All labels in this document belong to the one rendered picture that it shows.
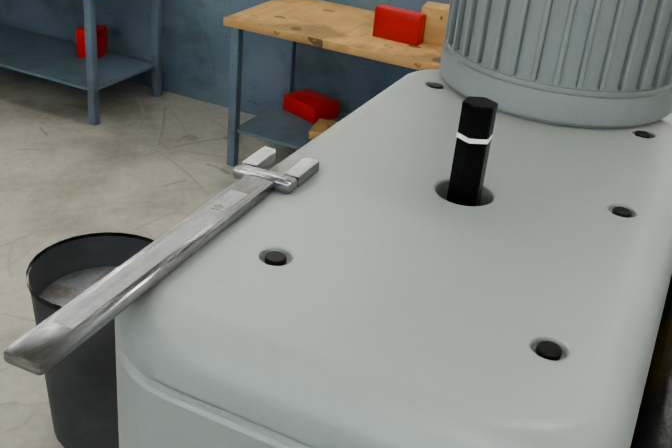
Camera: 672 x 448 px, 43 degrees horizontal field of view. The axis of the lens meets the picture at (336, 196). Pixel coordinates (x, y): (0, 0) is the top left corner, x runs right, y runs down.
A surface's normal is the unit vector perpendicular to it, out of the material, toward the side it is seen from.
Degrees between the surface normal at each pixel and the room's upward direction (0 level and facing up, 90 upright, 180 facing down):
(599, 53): 90
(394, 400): 27
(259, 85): 90
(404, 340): 0
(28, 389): 0
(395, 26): 90
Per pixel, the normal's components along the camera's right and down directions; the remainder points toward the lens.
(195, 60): -0.44, 0.37
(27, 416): 0.09, -0.89
